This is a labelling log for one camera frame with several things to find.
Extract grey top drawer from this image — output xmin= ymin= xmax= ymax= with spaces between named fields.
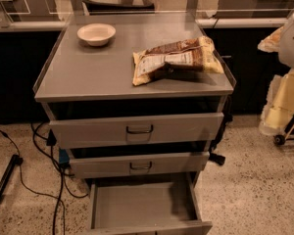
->
xmin=50 ymin=113 xmax=223 ymax=149

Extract black caster wheel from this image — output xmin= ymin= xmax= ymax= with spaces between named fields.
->
xmin=209 ymin=153 xmax=225 ymax=165

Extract grey drawer cabinet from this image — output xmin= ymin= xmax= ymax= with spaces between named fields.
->
xmin=32 ymin=12 xmax=237 ymax=235

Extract black floor cables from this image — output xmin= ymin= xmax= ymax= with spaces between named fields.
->
xmin=0 ymin=121 xmax=90 ymax=235

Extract grey drawer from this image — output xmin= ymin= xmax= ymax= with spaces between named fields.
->
xmin=70 ymin=152 xmax=209 ymax=178
xmin=50 ymin=113 xmax=223 ymax=149
xmin=85 ymin=172 xmax=212 ymax=235

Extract grey middle drawer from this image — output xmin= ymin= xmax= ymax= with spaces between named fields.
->
xmin=70 ymin=152 xmax=209 ymax=178

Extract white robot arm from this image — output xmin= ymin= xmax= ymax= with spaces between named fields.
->
xmin=258 ymin=13 xmax=294 ymax=136

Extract white paper bowl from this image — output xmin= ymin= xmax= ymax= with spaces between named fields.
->
xmin=77 ymin=23 xmax=116 ymax=47

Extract brown yellow chip bag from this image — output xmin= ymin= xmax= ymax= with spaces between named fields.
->
xmin=132 ymin=36 xmax=223 ymax=86

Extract black floor stand bar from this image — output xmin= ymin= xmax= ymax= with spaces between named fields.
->
xmin=0 ymin=155 xmax=23 ymax=199

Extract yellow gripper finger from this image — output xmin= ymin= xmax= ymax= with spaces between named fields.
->
xmin=258 ymin=27 xmax=283 ymax=53
xmin=259 ymin=69 xmax=294 ymax=136

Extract grey bottom drawer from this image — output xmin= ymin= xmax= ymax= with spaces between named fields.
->
xmin=85 ymin=172 xmax=212 ymax=235

